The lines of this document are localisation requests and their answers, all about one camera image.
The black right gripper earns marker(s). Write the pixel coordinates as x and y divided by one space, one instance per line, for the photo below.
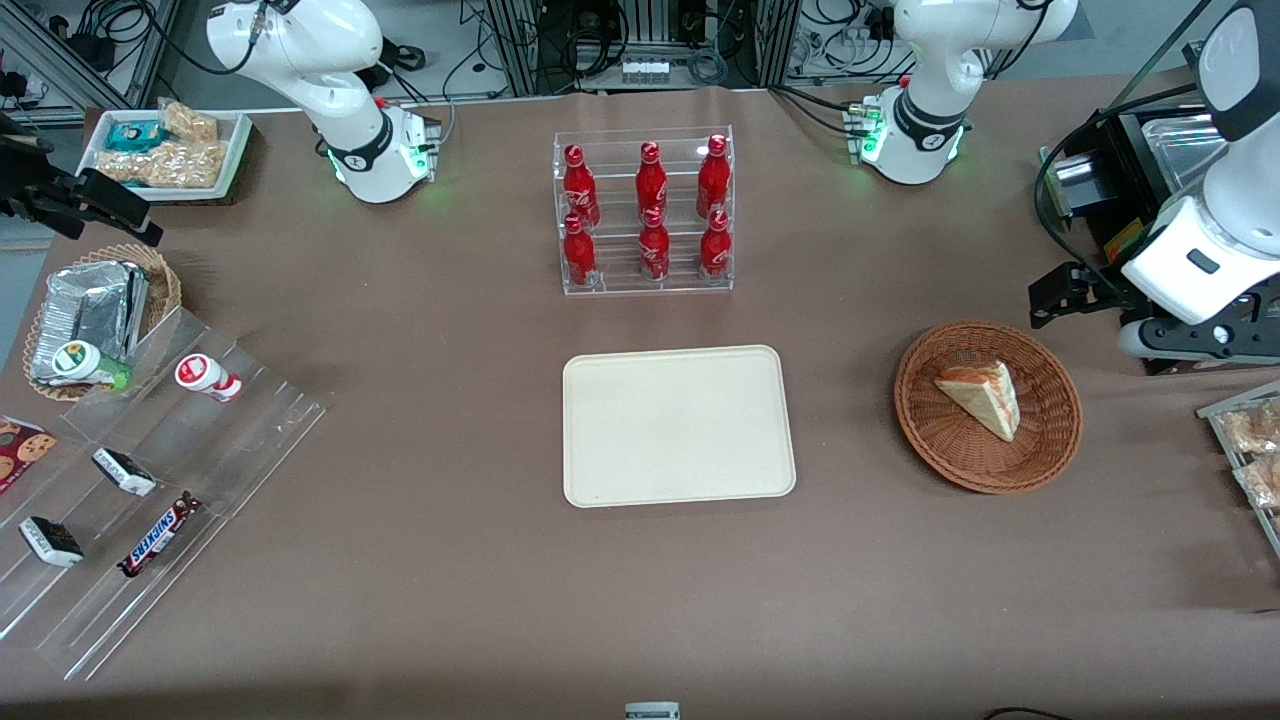
30 192

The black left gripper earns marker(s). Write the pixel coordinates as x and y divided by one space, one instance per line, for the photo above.
1103 289

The triangular sandwich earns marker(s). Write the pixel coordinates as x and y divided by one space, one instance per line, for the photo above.
985 395

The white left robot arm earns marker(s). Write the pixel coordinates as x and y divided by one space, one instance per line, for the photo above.
935 70

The brown wicker basket with foil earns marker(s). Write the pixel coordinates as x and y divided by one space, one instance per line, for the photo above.
165 285

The white rectangular snack tray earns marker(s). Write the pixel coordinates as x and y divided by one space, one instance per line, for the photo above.
235 150

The round brown wicker basket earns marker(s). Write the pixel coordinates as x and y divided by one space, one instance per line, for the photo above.
950 450

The grey snack tray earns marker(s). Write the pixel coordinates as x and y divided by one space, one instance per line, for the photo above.
1215 415

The beige plastic tray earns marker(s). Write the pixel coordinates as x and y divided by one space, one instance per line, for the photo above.
680 430

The large clear nut snack bag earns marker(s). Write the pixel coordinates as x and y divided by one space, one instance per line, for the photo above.
165 165

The teal snack packet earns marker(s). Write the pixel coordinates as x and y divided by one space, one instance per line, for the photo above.
132 135

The silver foil package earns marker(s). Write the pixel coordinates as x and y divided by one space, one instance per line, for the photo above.
85 310

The small clear nut snack bag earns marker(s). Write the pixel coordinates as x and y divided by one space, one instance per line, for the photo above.
190 122

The black food warmer appliance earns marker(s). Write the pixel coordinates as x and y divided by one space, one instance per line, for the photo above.
1110 190

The green lid drink bottle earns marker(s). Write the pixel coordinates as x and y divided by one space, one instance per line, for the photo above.
85 362

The red lid drink bottle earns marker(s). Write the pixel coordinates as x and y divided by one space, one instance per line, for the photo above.
205 375

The clear food pan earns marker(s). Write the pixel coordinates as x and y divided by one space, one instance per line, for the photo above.
1180 145

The clear pastry snack bag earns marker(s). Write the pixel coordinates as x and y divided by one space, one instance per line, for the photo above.
1255 430
1262 482

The red cookie packet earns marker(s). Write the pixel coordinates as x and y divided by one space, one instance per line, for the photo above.
25 450

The black and white snack bar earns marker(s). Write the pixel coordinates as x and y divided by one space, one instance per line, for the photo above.
50 540
125 472

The clear acrylic stepped display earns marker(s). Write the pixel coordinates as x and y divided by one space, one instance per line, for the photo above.
230 450

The grey metal pole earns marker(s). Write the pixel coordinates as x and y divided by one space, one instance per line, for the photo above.
1160 55

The snickers chocolate bar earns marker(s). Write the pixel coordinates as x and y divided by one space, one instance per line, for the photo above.
160 535

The red cola bottle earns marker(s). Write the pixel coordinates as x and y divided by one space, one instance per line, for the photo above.
651 180
713 178
578 257
654 250
577 190
715 248

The clear acrylic bottle rack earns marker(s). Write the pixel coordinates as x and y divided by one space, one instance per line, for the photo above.
620 280

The white power strip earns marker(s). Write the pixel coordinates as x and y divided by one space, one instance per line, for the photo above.
645 72

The aluminium equipment rack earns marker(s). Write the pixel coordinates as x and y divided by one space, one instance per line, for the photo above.
640 35

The small white grey device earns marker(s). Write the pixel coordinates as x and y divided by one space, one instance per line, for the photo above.
652 712

